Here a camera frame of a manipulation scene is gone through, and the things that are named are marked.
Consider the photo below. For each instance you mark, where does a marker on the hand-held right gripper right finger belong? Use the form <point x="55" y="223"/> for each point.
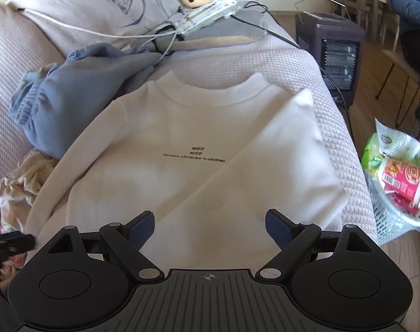
<point x="279" y="230"/>

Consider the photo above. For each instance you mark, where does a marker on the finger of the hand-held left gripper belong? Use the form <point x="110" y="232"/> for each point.
<point x="16" y="242"/>

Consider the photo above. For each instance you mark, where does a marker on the light blue sweatpants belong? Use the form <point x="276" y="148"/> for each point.
<point x="75" y="103"/>

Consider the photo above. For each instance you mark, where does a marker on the green printed plastic bag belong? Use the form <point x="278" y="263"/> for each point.
<point x="400" y="145"/>

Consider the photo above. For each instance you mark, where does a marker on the chair with thin metal legs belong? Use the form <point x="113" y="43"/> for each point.
<point x="400" y="64"/>

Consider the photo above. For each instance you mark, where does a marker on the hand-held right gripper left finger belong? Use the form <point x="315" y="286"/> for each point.
<point x="142" y="230"/>

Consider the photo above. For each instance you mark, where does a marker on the printed sofa back cushion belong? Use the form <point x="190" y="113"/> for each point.
<point x="92" y="7"/>

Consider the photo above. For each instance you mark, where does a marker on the white plastic waste basket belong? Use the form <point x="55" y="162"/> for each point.
<point x="389" y="221"/>

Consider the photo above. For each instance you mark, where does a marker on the cream garment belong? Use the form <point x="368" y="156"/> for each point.
<point x="23" y="179"/>

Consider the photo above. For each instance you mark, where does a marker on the white power strip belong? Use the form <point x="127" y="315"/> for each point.
<point x="210" y="13"/>

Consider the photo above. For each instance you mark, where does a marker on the pink instant noodle cup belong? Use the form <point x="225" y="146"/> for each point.
<point x="403" y="174"/>

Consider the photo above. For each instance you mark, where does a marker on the pale teal garment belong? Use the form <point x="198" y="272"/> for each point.
<point x="33" y="79"/>

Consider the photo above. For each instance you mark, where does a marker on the white sweatshirt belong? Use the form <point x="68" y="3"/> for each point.
<point x="196" y="128"/>

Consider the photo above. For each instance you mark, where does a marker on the dark purple electric heater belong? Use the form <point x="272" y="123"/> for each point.
<point x="310" y="34"/>

